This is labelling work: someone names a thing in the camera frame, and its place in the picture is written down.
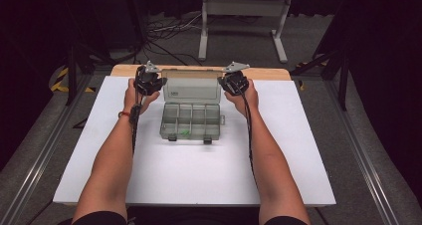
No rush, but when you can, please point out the yellow black striped tape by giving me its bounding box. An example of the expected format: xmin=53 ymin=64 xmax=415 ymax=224
xmin=49 ymin=67 xmax=97 ymax=94

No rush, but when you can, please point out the grey metal stand frame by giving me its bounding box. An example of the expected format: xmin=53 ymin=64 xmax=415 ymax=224
xmin=197 ymin=0 xmax=294 ymax=64

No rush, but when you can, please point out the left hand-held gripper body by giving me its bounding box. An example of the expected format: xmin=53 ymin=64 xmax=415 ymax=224
xmin=133 ymin=60 xmax=163 ymax=98

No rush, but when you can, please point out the aluminium floor rail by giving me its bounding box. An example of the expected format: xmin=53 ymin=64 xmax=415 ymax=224
xmin=322 ymin=80 xmax=399 ymax=225
xmin=0 ymin=74 xmax=96 ymax=225

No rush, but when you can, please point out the person's left hand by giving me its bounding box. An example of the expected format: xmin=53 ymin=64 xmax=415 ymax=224
xmin=123 ymin=78 xmax=161 ymax=117

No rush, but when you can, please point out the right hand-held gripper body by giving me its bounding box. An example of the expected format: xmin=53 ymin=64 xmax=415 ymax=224
xmin=217 ymin=61 xmax=251 ymax=97

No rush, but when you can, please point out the black metal stand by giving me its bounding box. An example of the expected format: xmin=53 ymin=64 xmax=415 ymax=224
xmin=290 ymin=5 xmax=352 ymax=113

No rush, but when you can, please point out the bundle of floor cables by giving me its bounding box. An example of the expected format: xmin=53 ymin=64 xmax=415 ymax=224
xmin=133 ymin=12 xmax=205 ymax=67

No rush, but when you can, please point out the grey translucent compartment box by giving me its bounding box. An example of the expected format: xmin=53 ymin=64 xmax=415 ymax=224
xmin=159 ymin=68 xmax=230 ymax=144

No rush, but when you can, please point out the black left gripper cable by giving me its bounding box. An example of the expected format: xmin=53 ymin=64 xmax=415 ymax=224
xmin=130 ymin=69 xmax=145 ymax=156

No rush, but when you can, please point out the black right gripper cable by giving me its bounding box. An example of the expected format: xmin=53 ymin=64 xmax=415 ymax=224
xmin=232 ymin=82 xmax=260 ymax=189

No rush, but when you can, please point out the person's black clothing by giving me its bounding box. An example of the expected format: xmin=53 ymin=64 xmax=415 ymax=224
xmin=58 ymin=206 xmax=310 ymax=225

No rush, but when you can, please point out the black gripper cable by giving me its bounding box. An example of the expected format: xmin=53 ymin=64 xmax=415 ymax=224
xmin=130 ymin=69 xmax=145 ymax=156
xmin=232 ymin=82 xmax=260 ymax=189

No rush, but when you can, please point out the person's right hand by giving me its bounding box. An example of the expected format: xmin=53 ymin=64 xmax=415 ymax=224
xmin=224 ymin=79 xmax=261 ymax=118

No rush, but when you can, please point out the white board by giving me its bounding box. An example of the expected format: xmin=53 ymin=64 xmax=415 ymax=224
xmin=53 ymin=75 xmax=336 ymax=208

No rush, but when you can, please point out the wooden table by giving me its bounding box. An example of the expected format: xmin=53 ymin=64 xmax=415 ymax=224
xmin=109 ymin=64 xmax=293 ymax=82

